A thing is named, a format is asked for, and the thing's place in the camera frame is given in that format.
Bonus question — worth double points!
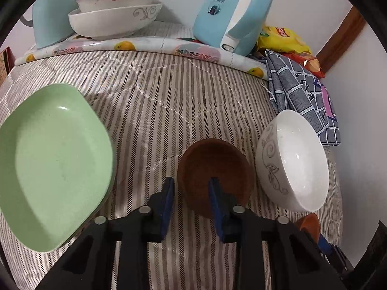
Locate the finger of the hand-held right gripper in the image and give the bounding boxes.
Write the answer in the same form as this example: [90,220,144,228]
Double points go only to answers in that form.
[316,232,355,278]

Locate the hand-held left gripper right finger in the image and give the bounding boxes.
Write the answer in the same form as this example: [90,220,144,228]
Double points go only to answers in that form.
[208,178,342,290]

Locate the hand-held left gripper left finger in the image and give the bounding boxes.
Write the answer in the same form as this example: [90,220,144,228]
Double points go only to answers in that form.
[39,177,176,290]

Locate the small brown bowl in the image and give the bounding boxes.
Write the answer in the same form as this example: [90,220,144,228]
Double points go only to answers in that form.
[177,138,254,219]
[295,213,320,244]

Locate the green square plate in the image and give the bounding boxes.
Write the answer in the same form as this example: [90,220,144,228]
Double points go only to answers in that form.
[0,83,115,253]

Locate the white bowl with grey swirls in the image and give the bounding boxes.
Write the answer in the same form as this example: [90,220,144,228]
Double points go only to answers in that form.
[256,109,329,212]

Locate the dark blue checked cloth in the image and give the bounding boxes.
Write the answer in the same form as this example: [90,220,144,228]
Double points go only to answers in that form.
[265,49,342,147]

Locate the fruit print table mat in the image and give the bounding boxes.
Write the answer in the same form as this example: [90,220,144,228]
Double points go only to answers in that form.
[15,36,269,80]

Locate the orange snack bag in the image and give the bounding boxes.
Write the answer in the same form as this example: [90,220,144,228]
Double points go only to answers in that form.
[283,51,325,79]

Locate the yellow snack bag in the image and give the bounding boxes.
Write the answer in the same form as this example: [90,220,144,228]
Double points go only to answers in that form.
[257,26,312,56]

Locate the light blue electric kettle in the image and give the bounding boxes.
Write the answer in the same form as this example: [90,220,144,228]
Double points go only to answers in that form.
[193,0,278,57]

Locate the large white serving bowl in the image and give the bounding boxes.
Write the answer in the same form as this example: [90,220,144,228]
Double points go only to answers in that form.
[68,1,163,40]

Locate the white bowl with blue-red print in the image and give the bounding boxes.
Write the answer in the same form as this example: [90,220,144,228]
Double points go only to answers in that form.
[74,0,162,14]

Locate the light blue thermos jug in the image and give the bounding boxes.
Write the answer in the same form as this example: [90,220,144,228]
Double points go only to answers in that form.
[32,0,79,49]

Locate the brown wooden door frame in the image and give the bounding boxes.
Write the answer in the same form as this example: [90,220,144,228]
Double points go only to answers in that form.
[316,4,366,73]

